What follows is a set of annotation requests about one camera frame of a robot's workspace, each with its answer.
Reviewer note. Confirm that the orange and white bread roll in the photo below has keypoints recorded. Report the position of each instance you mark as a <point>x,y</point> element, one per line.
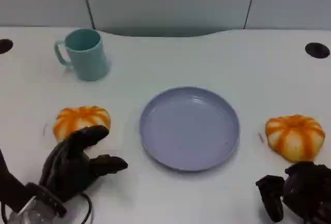
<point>294,137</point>
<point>80,118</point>

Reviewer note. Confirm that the lilac plate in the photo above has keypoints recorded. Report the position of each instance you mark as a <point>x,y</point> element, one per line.
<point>190,131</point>

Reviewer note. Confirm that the pale green mug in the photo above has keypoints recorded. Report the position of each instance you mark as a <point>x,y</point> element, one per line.
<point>86,56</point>

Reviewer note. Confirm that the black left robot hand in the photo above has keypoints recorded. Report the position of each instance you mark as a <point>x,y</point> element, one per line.
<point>64,164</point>

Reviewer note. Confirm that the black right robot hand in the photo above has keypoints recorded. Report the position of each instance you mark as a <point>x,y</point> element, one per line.
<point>305,185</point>

